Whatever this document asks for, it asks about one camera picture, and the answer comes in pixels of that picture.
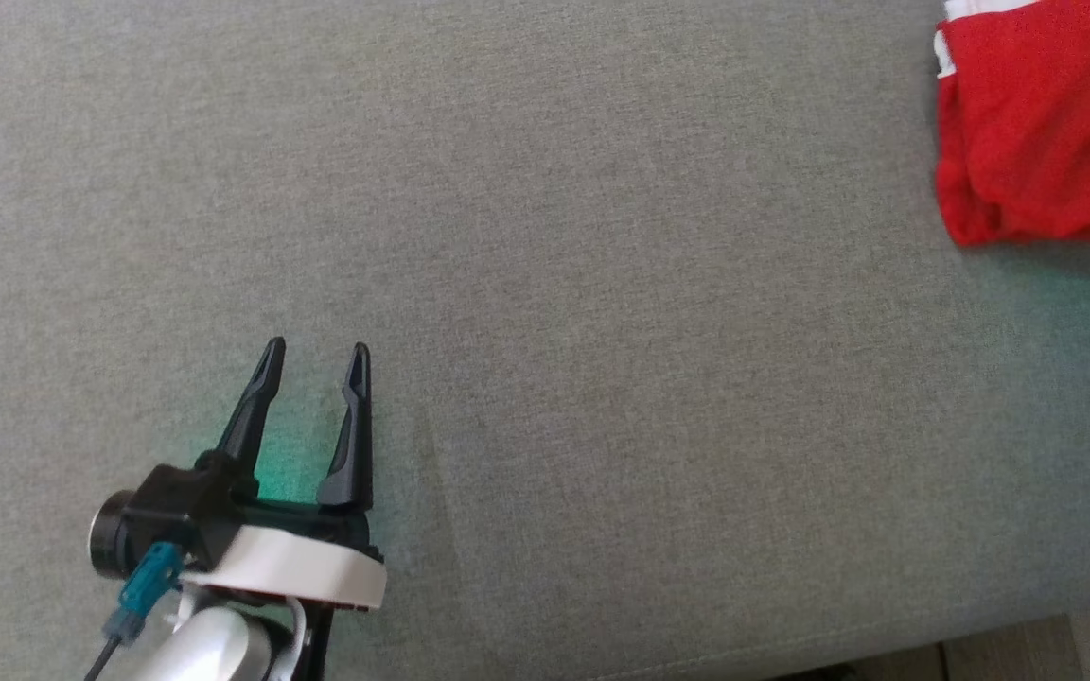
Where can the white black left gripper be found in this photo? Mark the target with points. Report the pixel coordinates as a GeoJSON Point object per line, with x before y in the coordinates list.
{"type": "Point", "coordinates": [308, 567]}

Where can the red shorts with white stripes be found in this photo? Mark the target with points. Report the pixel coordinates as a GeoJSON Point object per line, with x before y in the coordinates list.
{"type": "Point", "coordinates": [1046, 123]}

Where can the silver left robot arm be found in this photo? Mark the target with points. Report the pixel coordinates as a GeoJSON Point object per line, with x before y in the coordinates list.
{"type": "Point", "coordinates": [214, 648]}

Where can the grey fabric sofa seat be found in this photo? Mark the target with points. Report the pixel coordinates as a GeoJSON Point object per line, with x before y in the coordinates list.
{"type": "Point", "coordinates": [602, 378]}

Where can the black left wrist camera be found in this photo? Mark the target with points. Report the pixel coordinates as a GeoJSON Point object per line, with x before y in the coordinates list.
{"type": "Point", "coordinates": [176, 506]}

